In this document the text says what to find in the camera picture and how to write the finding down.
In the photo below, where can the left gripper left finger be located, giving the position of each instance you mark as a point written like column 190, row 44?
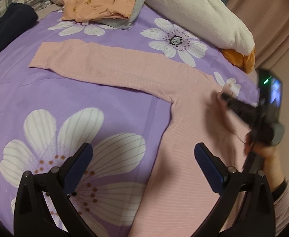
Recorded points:
column 31, row 214

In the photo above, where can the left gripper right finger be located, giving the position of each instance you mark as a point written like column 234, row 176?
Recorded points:
column 245, row 205

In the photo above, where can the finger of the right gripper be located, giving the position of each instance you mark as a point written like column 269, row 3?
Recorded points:
column 245, row 112

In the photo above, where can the pink ribbed sweater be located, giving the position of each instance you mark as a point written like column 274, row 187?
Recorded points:
column 177, row 198

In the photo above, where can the person's right hand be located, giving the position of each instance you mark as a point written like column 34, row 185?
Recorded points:
column 272, row 162

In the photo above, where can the pink striped right sleeve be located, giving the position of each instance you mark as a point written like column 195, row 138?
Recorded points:
column 281, row 206

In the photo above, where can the purple floral bed sheet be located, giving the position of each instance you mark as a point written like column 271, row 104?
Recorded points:
column 44, row 117

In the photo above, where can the white goose plush toy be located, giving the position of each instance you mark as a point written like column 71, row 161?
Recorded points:
column 215, row 23

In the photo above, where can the grey folded garment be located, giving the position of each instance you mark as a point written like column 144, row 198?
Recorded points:
column 132, row 14

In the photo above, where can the dark navy folded garment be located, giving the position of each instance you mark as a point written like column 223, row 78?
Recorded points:
column 17, row 19

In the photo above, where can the orange bear print garment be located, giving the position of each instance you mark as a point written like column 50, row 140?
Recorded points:
column 93, row 10

